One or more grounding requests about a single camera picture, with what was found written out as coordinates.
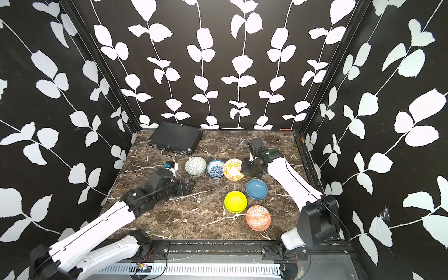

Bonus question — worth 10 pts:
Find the white slotted cable duct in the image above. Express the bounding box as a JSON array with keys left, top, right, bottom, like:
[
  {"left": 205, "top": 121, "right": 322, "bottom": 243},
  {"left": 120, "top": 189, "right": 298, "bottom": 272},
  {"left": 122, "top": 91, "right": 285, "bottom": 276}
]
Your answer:
[{"left": 96, "top": 263, "right": 281, "bottom": 277}]

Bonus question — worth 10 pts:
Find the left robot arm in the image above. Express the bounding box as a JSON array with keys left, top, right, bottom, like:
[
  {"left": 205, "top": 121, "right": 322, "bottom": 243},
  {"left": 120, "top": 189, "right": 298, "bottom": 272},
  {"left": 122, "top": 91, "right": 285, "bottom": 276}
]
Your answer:
[{"left": 29, "top": 169, "right": 196, "bottom": 280}]

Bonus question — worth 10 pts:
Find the black front rail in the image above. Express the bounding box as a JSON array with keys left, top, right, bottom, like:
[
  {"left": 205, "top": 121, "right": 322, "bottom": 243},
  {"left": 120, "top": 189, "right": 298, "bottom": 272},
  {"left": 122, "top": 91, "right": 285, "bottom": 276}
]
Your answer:
[{"left": 101, "top": 239, "right": 358, "bottom": 263}]

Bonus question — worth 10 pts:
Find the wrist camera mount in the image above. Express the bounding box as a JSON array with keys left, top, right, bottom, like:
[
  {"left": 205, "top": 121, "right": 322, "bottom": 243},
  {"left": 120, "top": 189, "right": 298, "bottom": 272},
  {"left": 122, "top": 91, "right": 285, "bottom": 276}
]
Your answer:
[
  {"left": 248, "top": 138, "right": 267, "bottom": 156},
  {"left": 164, "top": 161, "right": 179, "bottom": 177}
]

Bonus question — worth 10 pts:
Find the orange geometric bowl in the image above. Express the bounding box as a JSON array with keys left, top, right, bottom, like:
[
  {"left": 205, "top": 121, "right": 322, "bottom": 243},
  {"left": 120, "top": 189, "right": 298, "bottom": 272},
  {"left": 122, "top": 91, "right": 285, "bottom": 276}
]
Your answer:
[{"left": 246, "top": 205, "right": 271, "bottom": 232}]

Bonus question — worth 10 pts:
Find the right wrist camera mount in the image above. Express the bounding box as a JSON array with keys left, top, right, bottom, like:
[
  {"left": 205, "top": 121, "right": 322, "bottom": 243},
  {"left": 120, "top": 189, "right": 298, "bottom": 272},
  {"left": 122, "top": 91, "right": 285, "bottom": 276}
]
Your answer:
[{"left": 248, "top": 138, "right": 267, "bottom": 156}]

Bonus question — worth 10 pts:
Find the blue-grey bowl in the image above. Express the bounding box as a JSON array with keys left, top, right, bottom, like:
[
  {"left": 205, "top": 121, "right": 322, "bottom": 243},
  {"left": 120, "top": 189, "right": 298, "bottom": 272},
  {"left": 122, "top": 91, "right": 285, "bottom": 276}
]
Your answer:
[{"left": 246, "top": 179, "right": 268, "bottom": 201}]

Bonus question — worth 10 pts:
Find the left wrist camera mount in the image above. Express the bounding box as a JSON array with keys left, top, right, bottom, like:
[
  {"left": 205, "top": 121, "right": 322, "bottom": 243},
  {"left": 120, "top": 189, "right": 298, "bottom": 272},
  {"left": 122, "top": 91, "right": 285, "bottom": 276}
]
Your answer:
[{"left": 164, "top": 161, "right": 179, "bottom": 177}]

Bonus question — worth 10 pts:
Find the black flat case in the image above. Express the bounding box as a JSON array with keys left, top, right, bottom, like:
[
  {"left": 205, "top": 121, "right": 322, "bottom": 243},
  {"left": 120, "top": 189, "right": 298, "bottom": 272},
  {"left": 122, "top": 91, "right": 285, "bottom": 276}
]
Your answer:
[{"left": 148, "top": 121, "right": 203, "bottom": 155}]

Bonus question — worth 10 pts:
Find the blue floral bowl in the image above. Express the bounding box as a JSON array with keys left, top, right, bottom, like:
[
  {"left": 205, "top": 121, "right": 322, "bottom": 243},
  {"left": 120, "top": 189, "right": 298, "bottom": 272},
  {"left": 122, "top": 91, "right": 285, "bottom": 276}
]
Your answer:
[{"left": 206, "top": 159, "right": 225, "bottom": 179}]

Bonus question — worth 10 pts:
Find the white green-patterned bowl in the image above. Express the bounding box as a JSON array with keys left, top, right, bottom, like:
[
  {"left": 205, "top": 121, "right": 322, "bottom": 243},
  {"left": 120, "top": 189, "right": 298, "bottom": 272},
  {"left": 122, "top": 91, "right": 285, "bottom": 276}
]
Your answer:
[{"left": 185, "top": 156, "right": 207, "bottom": 176}]

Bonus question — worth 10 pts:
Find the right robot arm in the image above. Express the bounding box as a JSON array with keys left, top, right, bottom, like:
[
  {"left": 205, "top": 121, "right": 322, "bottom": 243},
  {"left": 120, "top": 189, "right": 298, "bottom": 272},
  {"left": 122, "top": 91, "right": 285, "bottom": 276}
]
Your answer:
[{"left": 240, "top": 149, "right": 341, "bottom": 251}]

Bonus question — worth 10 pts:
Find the orange floral bowl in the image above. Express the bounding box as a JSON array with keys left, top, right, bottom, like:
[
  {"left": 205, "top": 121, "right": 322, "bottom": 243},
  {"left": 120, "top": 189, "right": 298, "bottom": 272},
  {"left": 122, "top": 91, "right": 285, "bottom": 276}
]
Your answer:
[{"left": 223, "top": 158, "right": 245, "bottom": 182}]

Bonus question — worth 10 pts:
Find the lime yellow bowl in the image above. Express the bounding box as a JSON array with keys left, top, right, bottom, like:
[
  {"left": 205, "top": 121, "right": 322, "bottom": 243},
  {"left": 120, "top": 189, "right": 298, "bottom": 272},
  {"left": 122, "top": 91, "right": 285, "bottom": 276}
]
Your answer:
[{"left": 224, "top": 191, "right": 247, "bottom": 214}]

